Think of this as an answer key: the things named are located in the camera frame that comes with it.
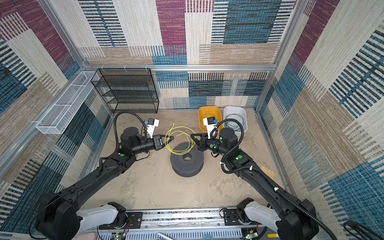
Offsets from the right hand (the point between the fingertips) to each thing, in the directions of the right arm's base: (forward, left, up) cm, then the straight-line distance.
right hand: (191, 138), depth 71 cm
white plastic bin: (+38, -35, -24) cm, 57 cm away
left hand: (+1, +8, 0) cm, 8 cm away
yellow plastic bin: (+42, -10, -26) cm, 50 cm away
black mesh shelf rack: (+50, +46, -10) cm, 68 cm away
